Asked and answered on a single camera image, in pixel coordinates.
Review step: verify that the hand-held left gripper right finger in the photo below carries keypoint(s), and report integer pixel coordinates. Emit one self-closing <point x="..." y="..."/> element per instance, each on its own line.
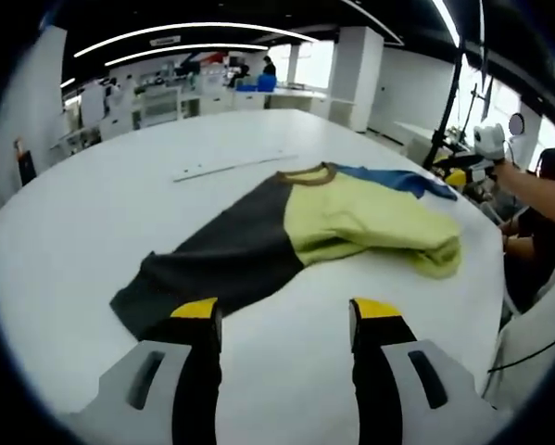
<point x="397" y="408"/>

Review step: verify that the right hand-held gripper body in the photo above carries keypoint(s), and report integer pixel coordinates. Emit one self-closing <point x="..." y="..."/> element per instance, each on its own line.
<point x="490" y="141"/>

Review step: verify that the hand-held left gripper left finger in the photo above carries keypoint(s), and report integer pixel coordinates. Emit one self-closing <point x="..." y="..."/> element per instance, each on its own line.
<point x="129" y="408"/>

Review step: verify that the yellow blue grey garment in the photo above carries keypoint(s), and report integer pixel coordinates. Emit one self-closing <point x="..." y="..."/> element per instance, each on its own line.
<point x="351" y="218"/>

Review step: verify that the thin white template strip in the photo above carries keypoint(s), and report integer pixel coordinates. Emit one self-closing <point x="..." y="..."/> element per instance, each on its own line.
<point x="235" y="168"/>

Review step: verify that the black stand pole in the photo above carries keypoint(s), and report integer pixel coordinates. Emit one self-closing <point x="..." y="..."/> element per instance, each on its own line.
<point x="444" y="116"/>

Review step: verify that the white square pillar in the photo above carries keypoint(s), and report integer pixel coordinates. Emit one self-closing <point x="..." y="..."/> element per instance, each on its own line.
<point x="36" y="92"/>
<point x="356" y="79"/>

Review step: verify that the person's white shirt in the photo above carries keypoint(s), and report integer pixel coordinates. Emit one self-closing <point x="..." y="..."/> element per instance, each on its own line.
<point x="536" y="371"/>

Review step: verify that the long white counter desk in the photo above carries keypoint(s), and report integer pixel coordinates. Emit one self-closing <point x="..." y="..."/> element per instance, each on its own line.
<point x="300" y="99"/>

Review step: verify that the blue plastic crate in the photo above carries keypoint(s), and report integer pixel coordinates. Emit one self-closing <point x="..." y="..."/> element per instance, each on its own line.
<point x="258" y="83"/>

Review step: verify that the small black cabinet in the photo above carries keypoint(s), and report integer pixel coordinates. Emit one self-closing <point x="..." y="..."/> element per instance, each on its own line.
<point x="27" y="169"/>

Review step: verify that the row of white cabinets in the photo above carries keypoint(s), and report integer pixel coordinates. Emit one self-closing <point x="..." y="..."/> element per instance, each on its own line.
<point x="156" y="104"/>

